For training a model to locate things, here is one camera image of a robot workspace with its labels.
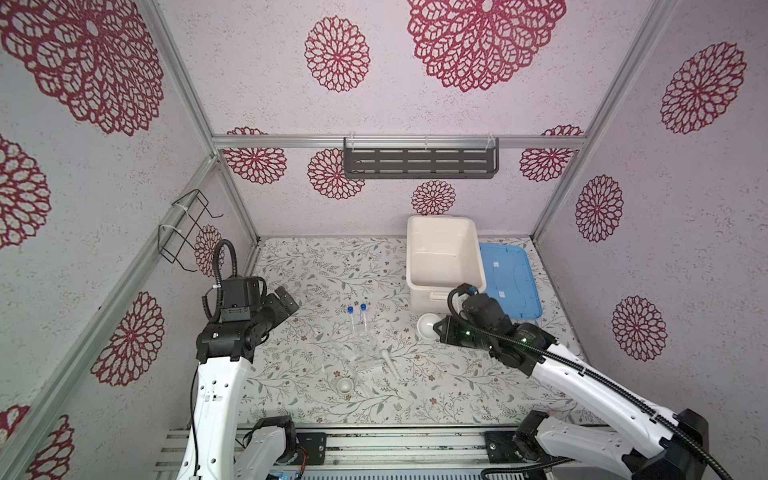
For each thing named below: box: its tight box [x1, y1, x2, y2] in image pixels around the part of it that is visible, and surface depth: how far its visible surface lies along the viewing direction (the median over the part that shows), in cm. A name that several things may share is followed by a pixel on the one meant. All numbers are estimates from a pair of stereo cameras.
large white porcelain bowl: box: [416, 313, 441, 340], surface depth 76 cm
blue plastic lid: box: [480, 243, 543, 320], surface depth 111 cm
